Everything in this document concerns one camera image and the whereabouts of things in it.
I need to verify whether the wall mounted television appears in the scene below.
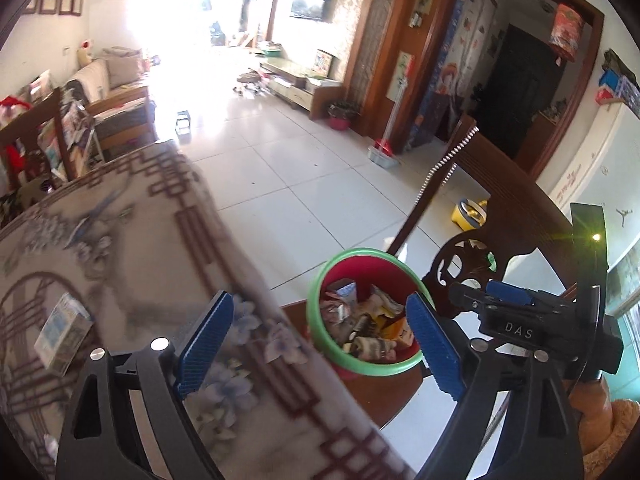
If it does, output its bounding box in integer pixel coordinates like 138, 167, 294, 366
289, 0, 333, 23

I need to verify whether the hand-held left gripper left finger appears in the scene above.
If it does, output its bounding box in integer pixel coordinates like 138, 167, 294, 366
54, 290, 236, 480

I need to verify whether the yellow toy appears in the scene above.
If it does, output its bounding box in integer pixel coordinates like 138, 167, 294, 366
451, 199, 490, 231

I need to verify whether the floral printed tablecloth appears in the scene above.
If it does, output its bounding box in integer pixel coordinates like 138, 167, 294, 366
0, 141, 416, 480

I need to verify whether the small white blue carton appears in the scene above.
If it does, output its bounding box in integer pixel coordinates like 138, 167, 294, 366
34, 292, 93, 377

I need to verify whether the dark wooden dining chair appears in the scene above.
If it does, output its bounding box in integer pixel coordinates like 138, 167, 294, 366
0, 87, 76, 196

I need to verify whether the white beaded cord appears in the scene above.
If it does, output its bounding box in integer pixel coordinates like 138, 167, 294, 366
414, 127, 480, 206

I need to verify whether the floral seat cushion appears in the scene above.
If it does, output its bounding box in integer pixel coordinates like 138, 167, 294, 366
0, 180, 56, 226

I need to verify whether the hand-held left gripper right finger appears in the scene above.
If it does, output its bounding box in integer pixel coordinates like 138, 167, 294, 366
405, 292, 586, 480

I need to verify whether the long television cabinet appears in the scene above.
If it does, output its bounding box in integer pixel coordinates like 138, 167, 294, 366
260, 55, 346, 121

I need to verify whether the wooden frame sofa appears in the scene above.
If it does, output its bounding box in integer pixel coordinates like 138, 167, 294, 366
67, 47, 158, 156

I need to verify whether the person's right forearm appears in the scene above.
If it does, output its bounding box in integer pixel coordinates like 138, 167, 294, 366
567, 375, 640, 480

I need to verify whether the white handled floor mop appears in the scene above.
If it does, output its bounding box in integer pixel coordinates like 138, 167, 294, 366
367, 65, 413, 168

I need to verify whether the red hanging ornament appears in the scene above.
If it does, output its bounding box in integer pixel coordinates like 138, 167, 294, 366
550, 4, 583, 63

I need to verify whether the carved wooden chair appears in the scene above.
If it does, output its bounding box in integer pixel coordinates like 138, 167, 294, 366
280, 114, 581, 431

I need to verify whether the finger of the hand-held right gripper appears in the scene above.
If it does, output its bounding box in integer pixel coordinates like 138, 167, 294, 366
486, 280, 581, 311
446, 281, 493, 322

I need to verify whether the red bin with green rim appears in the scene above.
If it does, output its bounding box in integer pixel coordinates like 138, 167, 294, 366
306, 247, 433, 377

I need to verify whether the red bag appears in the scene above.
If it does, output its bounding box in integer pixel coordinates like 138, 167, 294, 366
0, 95, 33, 181

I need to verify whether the rolling stool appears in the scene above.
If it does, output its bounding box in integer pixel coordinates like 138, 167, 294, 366
232, 71, 264, 95

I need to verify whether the printed door curtain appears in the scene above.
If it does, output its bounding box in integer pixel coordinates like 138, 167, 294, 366
405, 0, 496, 153

